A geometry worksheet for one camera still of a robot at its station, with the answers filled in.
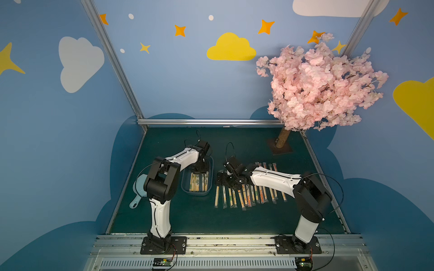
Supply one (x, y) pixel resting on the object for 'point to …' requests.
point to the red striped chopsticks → (243, 207)
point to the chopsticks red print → (248, 197)
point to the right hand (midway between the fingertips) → (222, 182)
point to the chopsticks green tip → (234, 200)
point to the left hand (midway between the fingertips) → (203, 170)
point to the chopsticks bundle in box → (194, 182)
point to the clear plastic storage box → (185, 180)
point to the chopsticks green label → (256, 191)
